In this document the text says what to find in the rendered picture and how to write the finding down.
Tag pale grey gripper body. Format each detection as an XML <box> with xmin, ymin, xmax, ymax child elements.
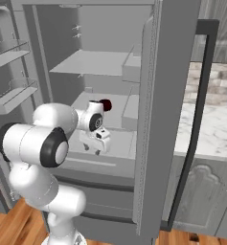
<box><xmin>78</xmin><ymin>129</ymin><xmax>112</xmax><ymax>154</ymax></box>

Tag grey fridge drawer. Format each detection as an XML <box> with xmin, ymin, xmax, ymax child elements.
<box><xmin>49</xmin><ymin>126</ymin><xmax>139</xmax><ymax>189</ymax></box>

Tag grey fridge shelf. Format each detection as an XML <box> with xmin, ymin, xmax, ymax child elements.
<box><xmin>68</xmin><ymin>91</ymin><xmax>140</xmax><ymax>130</ymax></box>
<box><xmin>49</xmin><ymin>49</ymin><xmax>142</xmax><ymax>78</ymax></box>

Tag grey freezer drawer front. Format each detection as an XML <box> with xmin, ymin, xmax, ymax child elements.
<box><xmin>56</xmin><ymin>178</ymin><xmax>136</xmax><ymax>222</ymax></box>

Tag grey fridge door with shelves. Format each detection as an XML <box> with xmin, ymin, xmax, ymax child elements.
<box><xmin>0</xmin><ymin>0</ymin><xmax>52</xmax><ymax>214</ymax></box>

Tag grey fridge body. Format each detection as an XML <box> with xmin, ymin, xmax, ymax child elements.
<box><xmin>9</xmin><ymin>0</ymin><xmax>157</xmax><ymax>245</ymax></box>

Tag dark red round item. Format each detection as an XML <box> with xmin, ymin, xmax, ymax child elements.
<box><xmin>100</xmin><ymin>99</ymin><xmax>114</xmax><ymax>112</ymax></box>

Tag grey door bin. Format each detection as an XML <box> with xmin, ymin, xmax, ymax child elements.
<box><xmin>121</xmin><ymin>84</ymin><xmax>141</xmax><ymax>132</ymax></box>
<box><xmin>121</xmin><ymin>44</ymin><xmax>143</xmax><ymax>84</ymax></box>

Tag grey door shelf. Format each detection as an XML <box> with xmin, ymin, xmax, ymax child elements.
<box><xmin>0</xmin><ymin>39</ymin><xmax>32</xmax><ymax>72</ymax></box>
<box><xmin>0</xmin><ymin>78</ymin><xmax>39</xmax><ymax>116</ymax></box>

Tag grey base cupboards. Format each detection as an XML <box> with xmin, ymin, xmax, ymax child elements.
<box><xmin>162</xmin><ymin>152</ymin><xmax>227</xmax><ymax>241</ymax></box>

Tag grey fridge door with handle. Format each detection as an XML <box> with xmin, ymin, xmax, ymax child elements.
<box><xmin>131</xmin><ymin>0</ymin><xmax>203</xmax><ymax>238</ymax></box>

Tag black fridge door handle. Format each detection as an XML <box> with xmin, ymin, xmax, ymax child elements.
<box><xmin>160</xmin><ymin>18</ymin><xmax>220</xmax><ymax>233</ymax></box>

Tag grey wall cupboards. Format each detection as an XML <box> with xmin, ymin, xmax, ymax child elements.
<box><xmin>191</xmin><ymin>0</ymin><xmax>227</xmax><ymax>64</ymax></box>

